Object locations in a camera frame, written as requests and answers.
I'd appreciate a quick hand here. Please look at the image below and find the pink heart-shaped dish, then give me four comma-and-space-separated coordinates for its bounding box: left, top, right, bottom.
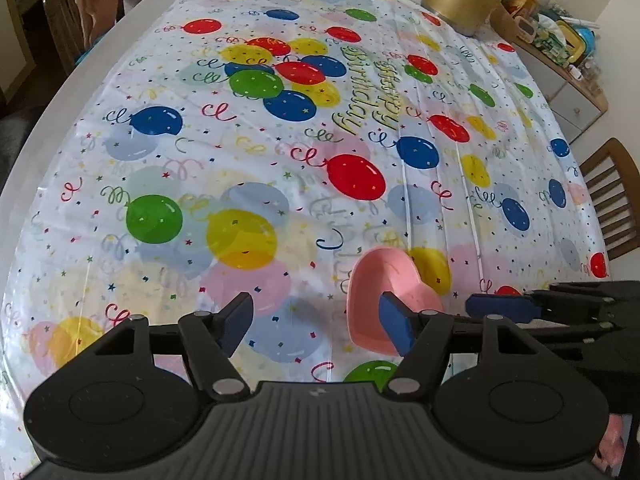
346, 246, 444, 356

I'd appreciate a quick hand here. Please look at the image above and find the person's right hand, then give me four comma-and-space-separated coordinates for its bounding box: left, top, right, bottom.
592, 415, 625, 478

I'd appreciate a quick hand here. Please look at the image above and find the wooden chair right side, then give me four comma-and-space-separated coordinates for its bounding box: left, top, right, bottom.
579, 138, 640, 261

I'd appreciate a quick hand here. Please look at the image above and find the white drawer cabinet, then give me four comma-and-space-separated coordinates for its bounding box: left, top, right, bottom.
512, 40, 608, 144

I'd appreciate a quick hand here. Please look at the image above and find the balloon pattern tablecloth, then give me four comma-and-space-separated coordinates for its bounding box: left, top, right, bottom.
1, 0, 608, 479

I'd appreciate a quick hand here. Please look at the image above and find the yellow tissue box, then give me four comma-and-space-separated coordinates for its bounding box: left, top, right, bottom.
556, 20, 587, 64

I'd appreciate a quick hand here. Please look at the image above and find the blue globe ball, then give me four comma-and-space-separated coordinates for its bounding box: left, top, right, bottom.
575, 25, 597, 55

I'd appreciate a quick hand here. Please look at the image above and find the wooden chair black seat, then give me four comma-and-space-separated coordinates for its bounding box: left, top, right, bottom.
0, 107, 42, 191

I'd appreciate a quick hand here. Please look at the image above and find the wooden chair with towel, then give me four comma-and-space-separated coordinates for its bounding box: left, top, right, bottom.
42, 0, 125, 76

